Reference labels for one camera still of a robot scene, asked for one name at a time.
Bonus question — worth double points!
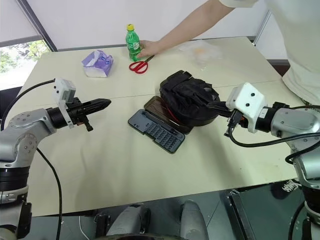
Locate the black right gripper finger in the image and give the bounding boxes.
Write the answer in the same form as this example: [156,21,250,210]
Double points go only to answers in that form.
[212,108,232,118]
[206,100,228,109]

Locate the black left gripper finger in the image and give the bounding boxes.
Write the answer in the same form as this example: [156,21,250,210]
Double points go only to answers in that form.
[82,98,112,108]
[83,102,111,116]

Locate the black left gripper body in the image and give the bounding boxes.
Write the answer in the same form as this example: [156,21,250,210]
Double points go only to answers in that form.
[66,96,94,132]

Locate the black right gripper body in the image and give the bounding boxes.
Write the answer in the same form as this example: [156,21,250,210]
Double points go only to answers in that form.
[224,109,249,137]

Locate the green plastic soda bottle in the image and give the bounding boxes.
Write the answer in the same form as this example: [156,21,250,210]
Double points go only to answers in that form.
[125,23,142,63]

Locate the screwdriver bit set case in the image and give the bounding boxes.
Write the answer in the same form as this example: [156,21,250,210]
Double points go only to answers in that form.
[127,95,193,154]

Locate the person's bare hand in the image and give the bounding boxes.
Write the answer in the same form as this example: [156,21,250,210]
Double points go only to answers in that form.
[138,39,163,59]

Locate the black fabric bag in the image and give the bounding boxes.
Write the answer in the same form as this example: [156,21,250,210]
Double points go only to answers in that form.
[159,70,222,129]

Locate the purple tissue pack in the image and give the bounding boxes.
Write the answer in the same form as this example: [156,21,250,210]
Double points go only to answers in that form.
[81,49,115,79]

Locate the clear plastic bag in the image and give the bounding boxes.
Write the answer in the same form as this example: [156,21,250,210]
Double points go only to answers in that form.
[174,39,225,72]

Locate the black item with white print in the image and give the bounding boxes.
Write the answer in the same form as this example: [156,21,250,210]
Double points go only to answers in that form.
[271,178,301,201]

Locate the person's white shirt torso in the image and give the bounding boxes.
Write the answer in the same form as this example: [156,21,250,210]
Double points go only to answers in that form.
[219,0,320,106]

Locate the white roller blind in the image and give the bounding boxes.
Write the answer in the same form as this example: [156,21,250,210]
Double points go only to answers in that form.
[0,0,43,47]

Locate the grey rounded robot leg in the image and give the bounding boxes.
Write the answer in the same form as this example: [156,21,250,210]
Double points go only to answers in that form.
[106,203,151,240]
[180,199,210,240]

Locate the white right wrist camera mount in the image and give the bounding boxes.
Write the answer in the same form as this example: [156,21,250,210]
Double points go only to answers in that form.
[225,82,268,134]

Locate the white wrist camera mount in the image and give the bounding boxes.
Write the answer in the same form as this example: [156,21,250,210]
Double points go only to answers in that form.
[53,77,77,129]
[225,82,268,134]

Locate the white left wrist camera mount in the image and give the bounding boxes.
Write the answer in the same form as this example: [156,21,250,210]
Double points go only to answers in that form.
[53,77,77,129]

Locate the red handled scissors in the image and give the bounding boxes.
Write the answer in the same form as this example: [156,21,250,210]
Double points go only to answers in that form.
[128,54,156,75]

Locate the grey metal post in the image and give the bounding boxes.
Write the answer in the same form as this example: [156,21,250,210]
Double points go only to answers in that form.
[253,9,273,46]

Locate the dark window frame bar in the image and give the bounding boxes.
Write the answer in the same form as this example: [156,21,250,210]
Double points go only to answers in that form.
[19,0,59,53]

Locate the black metal frame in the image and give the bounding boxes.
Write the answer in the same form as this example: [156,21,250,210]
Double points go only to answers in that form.
[226,186,278,240]

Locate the thin white cable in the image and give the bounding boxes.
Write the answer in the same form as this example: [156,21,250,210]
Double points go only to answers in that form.
[78,216,86,236]

